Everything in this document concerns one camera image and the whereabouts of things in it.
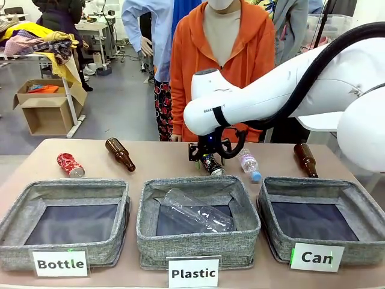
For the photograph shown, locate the large clear plastic bottle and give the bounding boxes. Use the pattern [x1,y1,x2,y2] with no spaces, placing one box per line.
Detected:
[159,188,236,234]

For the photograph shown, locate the grey fabric basket can label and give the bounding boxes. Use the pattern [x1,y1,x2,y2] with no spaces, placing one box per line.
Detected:
[257,176,385,266]

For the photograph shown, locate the black stand pole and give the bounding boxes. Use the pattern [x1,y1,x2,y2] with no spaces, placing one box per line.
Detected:
[314,0,332,46]

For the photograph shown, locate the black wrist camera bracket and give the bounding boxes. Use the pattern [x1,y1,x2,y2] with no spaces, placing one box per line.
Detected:
[188,142,202,163]

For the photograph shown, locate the orange cloth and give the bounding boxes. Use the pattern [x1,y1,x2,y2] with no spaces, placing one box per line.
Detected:
[27,84,60,94]

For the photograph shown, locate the red crushed can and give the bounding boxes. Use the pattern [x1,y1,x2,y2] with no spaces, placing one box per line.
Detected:
[56,152,85,178]

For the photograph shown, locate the white side table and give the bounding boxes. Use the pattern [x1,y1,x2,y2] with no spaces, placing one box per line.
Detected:
[296,110,341,132]

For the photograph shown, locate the small blue-capped plastic bottle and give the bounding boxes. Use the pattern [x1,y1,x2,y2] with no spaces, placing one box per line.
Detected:
[238,149,262,182]

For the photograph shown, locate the white Can label sign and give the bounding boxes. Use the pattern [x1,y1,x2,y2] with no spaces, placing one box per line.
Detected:
[290,242,345,273]

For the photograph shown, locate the white table leg frame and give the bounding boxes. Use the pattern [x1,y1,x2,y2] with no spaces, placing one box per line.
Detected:
[61,54,87,139]

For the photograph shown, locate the dark printed crushed can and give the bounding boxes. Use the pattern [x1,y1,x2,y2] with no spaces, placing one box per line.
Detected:
[200,153,226,176]

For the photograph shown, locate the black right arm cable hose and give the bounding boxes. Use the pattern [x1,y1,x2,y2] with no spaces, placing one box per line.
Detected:
[221,21,385,160]

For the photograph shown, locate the brown glass bottle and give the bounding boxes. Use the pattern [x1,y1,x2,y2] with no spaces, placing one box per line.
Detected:
[105,137,137,173]
[293,143,319,178]

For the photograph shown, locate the white background desk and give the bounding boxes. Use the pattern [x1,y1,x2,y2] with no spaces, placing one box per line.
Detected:
[75,13,118,66]

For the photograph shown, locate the open cardboard box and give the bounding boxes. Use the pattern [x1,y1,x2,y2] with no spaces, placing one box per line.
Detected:
[12,78,88,136]

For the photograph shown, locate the person in dark jacket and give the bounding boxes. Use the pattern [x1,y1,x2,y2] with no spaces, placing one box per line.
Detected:
[31,0,94,93]

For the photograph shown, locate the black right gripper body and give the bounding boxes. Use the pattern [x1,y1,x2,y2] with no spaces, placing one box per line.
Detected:
[197,135,233,157]

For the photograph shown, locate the pile of colourful clothes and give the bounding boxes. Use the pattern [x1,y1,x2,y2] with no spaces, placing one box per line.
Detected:
[0,22,82,66]

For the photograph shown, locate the person in orange hoodie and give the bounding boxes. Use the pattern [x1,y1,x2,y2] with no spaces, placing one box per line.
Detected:
[170,0,276,143]

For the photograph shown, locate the person in grey hoodie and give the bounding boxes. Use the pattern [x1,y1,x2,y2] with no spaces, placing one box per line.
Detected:
[272,0,324,66]

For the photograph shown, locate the black red floral pants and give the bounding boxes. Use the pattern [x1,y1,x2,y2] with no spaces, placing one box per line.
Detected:
[153,78,174,142]

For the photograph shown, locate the grey fabric basket bottle label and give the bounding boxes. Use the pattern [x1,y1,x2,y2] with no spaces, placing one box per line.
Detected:
[0,179,131,272]

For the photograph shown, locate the white Plastic label sign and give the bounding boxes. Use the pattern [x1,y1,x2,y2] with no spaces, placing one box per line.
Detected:
[167,258,220,289]

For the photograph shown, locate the clear plastic storage bin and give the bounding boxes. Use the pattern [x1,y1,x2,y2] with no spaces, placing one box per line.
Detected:
[306,13,353,43]

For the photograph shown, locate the grey fabric basket plastic label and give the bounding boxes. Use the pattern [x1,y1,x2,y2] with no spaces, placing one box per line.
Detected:
[135,175,262,270]

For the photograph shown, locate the white Bottle label sign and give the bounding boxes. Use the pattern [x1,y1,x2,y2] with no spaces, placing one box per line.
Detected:
[31,249,90,278]

